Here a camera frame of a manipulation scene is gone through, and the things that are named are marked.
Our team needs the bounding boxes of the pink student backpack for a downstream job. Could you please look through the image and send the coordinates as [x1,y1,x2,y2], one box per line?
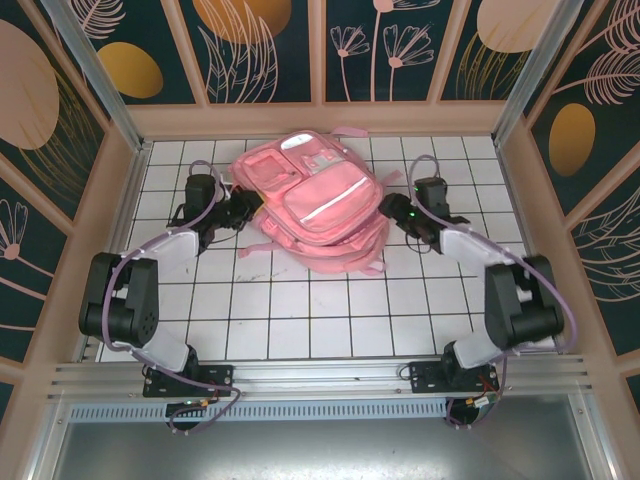
[227,126,404,277]

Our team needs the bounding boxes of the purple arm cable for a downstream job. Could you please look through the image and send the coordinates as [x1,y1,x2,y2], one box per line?
[102,159,244,435]
[409,154,579,431]

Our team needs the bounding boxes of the slotted grey cable duct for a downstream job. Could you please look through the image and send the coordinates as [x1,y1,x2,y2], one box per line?
[67,401,451,422]

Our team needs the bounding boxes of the aluminium corner post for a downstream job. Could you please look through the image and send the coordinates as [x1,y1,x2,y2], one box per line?
[491,0,584,146]
[42,0,153,153]

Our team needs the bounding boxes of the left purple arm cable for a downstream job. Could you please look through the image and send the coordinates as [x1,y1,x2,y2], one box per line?
[102,159,244,435]

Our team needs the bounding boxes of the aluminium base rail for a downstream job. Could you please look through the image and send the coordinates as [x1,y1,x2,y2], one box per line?
[47,353,596,407]

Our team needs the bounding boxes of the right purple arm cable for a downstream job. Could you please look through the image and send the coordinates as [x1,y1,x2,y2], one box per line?
[409,154,579,431]

